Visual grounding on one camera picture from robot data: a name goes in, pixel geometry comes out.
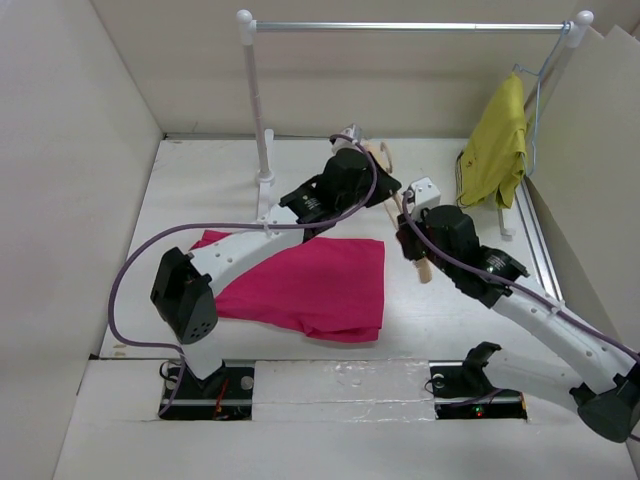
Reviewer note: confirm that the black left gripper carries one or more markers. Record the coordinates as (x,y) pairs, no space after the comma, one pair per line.
(384,187)

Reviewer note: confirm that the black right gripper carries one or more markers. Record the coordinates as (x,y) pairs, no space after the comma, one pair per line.
(405,234)

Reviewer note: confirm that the wooden clothes hanger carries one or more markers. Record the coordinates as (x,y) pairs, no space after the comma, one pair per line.
(382,154)

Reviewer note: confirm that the pink trousers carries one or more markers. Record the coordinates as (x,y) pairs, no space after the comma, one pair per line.
(328,289)

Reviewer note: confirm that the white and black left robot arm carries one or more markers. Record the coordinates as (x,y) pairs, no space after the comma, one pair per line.
(187,284)

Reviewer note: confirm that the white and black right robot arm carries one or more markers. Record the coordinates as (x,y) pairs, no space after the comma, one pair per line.
(599,377)

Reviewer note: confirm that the yellow shirt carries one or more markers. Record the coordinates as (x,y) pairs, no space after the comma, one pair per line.
(493,163)

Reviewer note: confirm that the silver clothes rack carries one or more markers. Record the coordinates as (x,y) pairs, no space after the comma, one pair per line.
(570,34)

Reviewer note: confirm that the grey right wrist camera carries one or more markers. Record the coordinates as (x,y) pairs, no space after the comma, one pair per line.
(424,193)

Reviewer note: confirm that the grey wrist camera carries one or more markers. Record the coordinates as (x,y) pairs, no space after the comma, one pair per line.
(346,139)
(424,193)

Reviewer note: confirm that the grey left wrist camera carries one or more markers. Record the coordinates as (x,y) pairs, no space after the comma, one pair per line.
(346,139)

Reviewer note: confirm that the black right arm base rail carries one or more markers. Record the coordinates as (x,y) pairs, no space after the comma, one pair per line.
(457,399)

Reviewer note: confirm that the light blue wire hanger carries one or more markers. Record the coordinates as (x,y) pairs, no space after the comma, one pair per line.
(533,103)

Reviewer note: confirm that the black left arm base rail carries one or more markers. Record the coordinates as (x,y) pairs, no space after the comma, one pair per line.
(227,397)

